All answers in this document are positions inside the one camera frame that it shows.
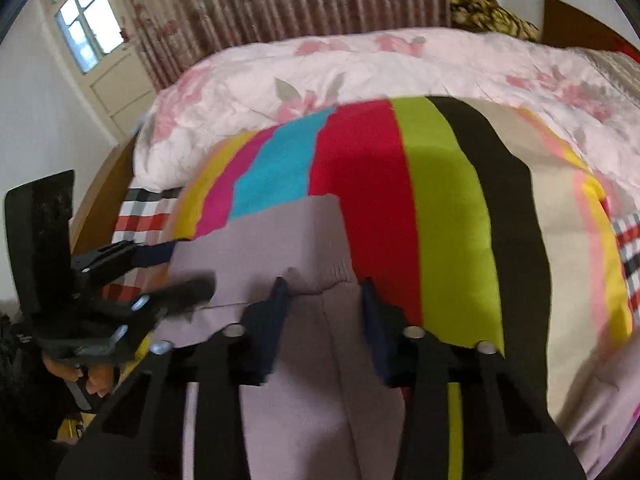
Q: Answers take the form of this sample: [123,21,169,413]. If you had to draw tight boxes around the pink floral quilt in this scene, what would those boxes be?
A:
[134,27,640,281]

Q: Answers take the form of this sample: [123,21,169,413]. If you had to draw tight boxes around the person's left hand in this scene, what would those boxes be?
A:
[42,350,122,401]

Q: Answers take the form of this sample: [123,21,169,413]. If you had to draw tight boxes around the leopard print blanket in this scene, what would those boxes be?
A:
[449,0,542,44]

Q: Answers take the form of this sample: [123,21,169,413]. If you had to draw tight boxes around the brown wooden headboard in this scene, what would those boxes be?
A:
[541,0,640,55]

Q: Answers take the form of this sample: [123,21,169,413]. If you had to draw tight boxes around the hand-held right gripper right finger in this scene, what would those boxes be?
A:
[360,279,587,480]

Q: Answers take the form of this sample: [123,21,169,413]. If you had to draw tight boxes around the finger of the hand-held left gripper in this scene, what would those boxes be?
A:
[131,276,217,322]
[71,240,179,282]

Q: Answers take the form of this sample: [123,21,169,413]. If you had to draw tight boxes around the cream door with window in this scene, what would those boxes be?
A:
[42,0,160,137]

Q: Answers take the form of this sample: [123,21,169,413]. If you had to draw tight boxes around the floral pleated curtain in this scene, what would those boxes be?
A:
[112,0,495,92]

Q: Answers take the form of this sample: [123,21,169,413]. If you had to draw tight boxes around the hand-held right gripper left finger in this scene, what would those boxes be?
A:
[55,277,292,480]

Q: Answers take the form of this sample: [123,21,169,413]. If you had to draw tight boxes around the colourful striped blanket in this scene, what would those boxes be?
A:
[165,95,637,480]

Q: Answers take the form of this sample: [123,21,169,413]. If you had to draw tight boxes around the lavender knitted sweater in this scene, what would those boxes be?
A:
[150,195,417,480]

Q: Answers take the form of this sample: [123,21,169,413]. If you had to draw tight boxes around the brown wooden bed footboard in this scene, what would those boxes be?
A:
[70,135,142,257]

